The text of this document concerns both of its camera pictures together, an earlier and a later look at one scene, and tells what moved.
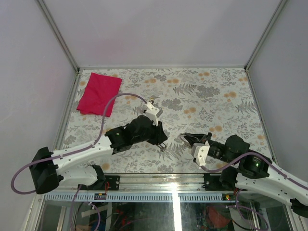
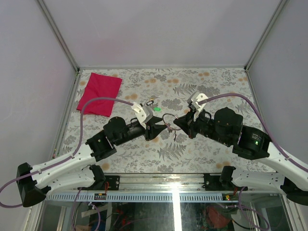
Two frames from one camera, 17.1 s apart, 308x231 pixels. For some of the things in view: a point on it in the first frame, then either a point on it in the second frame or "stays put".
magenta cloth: x=99 y=90 stays put
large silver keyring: x=182 y=135 -> x=173 y=115
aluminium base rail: x=150 y=187 stays put
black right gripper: x=192 y=137 -> x=187 y=124
